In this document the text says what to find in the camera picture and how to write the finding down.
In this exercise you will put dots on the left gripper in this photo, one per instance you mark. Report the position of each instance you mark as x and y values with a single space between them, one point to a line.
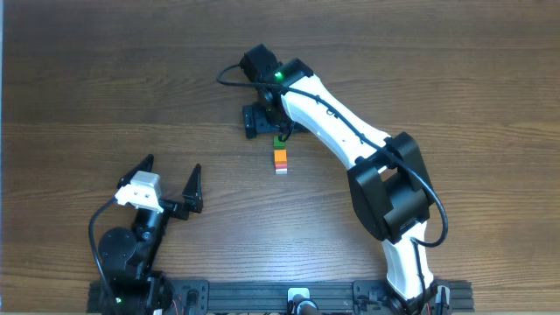
177 210

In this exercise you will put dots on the orange cube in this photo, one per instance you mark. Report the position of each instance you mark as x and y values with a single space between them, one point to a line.
280 156

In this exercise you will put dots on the green cube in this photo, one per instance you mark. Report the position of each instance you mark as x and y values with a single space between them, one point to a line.
278 143

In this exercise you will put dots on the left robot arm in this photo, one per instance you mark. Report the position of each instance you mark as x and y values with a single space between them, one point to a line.
118 251

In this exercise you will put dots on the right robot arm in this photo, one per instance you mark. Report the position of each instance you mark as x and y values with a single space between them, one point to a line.
332 122

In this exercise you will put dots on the white cube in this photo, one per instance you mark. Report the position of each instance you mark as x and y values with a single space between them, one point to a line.
281 171

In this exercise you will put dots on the red cube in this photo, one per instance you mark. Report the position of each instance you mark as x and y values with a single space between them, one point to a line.
281 165

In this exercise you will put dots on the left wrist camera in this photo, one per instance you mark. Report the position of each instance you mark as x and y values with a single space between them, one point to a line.
140 192

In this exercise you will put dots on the mounting rail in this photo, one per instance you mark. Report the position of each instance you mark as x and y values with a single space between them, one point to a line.
254 297

